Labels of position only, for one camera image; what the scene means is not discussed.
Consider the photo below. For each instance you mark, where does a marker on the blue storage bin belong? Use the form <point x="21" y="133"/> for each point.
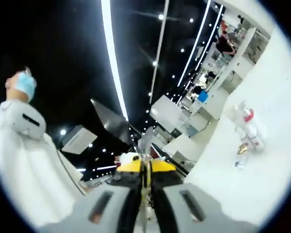
<point x="203" y="96"/>

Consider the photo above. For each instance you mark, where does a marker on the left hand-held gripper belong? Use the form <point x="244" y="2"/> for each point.
<point x="127" y="157"/>

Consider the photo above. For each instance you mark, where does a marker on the long ceiling light strip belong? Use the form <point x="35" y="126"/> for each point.
<point x="111" y="48"/>

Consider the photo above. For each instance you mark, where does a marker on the long white counter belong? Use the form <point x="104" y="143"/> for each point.
<point x="218" y="97"/>

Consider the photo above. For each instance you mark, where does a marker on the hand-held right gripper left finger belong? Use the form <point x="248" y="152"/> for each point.
<point x="82" y="213"/>

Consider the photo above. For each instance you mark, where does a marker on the small clear packet blue print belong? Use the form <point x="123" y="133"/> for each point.
<point x="240" y="162"/>

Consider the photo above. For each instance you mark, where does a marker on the red collar skincare pump bottle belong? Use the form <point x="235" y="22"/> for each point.
<point x="248" y="115"/>

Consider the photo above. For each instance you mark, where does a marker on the ceiling air conditioner unit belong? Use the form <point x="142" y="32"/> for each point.
<point x="78" y="139"/>

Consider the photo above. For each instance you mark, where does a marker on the person in white shirt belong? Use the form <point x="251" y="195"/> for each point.
<point x="26" y="182"/>

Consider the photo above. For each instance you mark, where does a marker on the white chest device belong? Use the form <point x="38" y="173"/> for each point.
<point x="17" y="116"/>

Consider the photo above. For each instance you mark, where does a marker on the blue face mask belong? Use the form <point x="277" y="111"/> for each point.
<point x="26" y="85"/>

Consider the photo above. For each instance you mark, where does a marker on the gold foil packet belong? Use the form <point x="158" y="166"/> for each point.
<point x="243" y="148"/>

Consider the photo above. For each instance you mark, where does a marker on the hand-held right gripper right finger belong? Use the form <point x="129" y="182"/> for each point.
<point x="208" y="218"/>

